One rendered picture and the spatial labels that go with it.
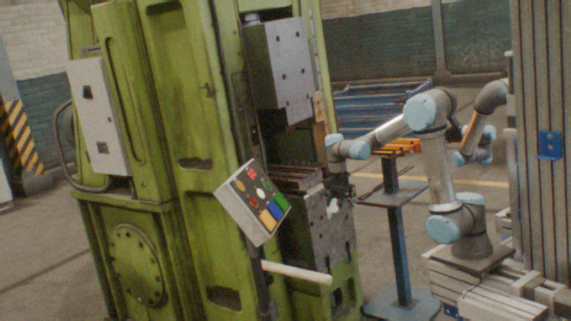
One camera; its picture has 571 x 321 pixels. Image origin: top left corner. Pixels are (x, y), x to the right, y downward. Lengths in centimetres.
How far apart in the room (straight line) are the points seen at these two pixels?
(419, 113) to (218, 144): 106
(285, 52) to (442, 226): 117
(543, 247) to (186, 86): 171
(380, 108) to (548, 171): 462
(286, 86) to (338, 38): 907
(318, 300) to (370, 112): 398
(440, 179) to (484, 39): 849
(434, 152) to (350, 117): 486
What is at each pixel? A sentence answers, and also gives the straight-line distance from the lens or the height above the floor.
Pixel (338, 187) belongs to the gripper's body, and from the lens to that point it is 231.
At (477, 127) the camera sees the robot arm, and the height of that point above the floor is 114.
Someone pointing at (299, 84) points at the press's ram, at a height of 145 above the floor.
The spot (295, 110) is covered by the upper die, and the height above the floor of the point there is 133.
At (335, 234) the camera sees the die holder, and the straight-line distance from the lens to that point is 298.
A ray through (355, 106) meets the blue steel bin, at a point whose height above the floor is 57.
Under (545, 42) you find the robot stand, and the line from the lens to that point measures 201.
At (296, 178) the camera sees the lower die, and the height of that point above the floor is 98.
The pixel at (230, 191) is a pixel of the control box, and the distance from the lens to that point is 219.
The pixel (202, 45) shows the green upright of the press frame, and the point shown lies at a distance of 254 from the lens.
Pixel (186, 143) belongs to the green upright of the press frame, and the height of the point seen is 124.
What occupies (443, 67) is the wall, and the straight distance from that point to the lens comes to 1072.
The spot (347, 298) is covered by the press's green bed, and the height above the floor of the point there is 20.
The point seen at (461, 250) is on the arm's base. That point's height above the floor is 85.
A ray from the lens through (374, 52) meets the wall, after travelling 1137.
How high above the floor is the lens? 181
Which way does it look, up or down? 15 degrees down
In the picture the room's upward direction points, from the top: 10 degrees counter-clockwise
